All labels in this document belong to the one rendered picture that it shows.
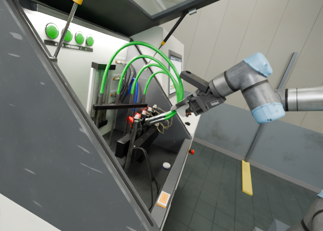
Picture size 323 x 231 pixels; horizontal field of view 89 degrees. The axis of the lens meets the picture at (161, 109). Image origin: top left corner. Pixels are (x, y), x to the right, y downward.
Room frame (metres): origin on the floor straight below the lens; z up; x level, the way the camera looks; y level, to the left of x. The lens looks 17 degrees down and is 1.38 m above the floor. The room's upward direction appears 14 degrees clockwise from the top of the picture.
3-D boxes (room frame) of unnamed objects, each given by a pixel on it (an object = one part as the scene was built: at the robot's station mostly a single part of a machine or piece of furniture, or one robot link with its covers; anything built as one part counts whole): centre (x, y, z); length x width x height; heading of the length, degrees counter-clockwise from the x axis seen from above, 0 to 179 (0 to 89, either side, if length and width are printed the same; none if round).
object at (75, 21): (0.77, 0.36, 1.43); 0.54 x 0.03 x 0.02; 166
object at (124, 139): (0.82, 0.07, 0.91); 0.34 x 0.10 x 0.15; 166
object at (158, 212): (0.64, -0.13, 0.87); 0.62 x 0.04 x 0.16; 166
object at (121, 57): (1.00, 0.30, 1.20); 0.13 x 0.03 x 0.31; 166
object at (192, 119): (1.34, -0.21, 0.96); 0.70 x 0.22 x 0.03; 166
